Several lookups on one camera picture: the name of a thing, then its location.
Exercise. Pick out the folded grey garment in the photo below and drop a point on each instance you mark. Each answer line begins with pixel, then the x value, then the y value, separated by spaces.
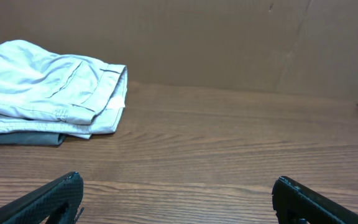
pixel 33 138

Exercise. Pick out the folded beige shorts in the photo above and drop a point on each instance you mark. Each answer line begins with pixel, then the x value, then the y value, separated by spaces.
pixel 43 91

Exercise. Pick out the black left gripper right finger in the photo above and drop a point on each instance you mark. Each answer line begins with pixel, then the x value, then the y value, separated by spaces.
pixel 294 203

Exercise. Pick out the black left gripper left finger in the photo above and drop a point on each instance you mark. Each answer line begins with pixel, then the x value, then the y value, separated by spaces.
pixel 57 202

